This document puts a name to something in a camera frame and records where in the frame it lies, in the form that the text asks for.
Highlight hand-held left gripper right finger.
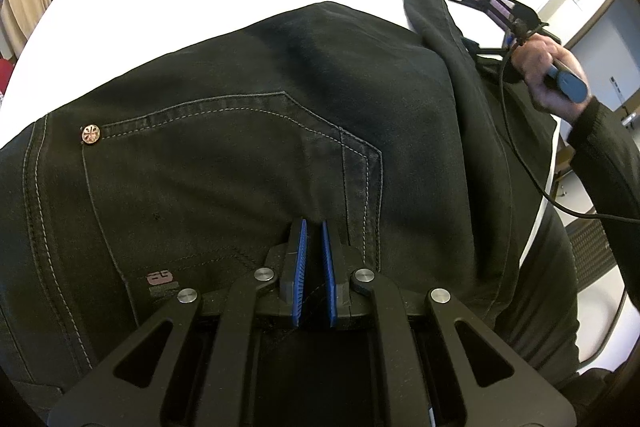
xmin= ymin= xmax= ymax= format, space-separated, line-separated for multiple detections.
xmin=321 ymin=220 xmax=577 ymax=427

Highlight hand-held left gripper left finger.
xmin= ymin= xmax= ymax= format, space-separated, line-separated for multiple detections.
xmin=47 ymin=218 xmax=308 ymax=427

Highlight black denim pants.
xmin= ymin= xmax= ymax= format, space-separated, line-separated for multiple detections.
xmin=0 ymin=0 xmax=560 ymax=410

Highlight person's right forearm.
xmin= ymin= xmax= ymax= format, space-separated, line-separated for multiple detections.
xmin=567 ymin=97 xmax=640 ymax=224

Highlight person's right hand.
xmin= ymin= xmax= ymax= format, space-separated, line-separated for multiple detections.
xmin=511 ymin=34 xmax=593 ymax=124

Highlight woven chair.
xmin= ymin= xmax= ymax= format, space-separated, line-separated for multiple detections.
xmin=567 ymin=219 xmax=617 ymax=295

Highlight person's dark clothed body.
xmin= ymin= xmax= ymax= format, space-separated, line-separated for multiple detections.
xmin=492 ymin=207 xmax=583 ymax=380

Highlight black cable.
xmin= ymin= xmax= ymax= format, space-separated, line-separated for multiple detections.
xmin=499 ymin=23 xmax=640 ymax=224

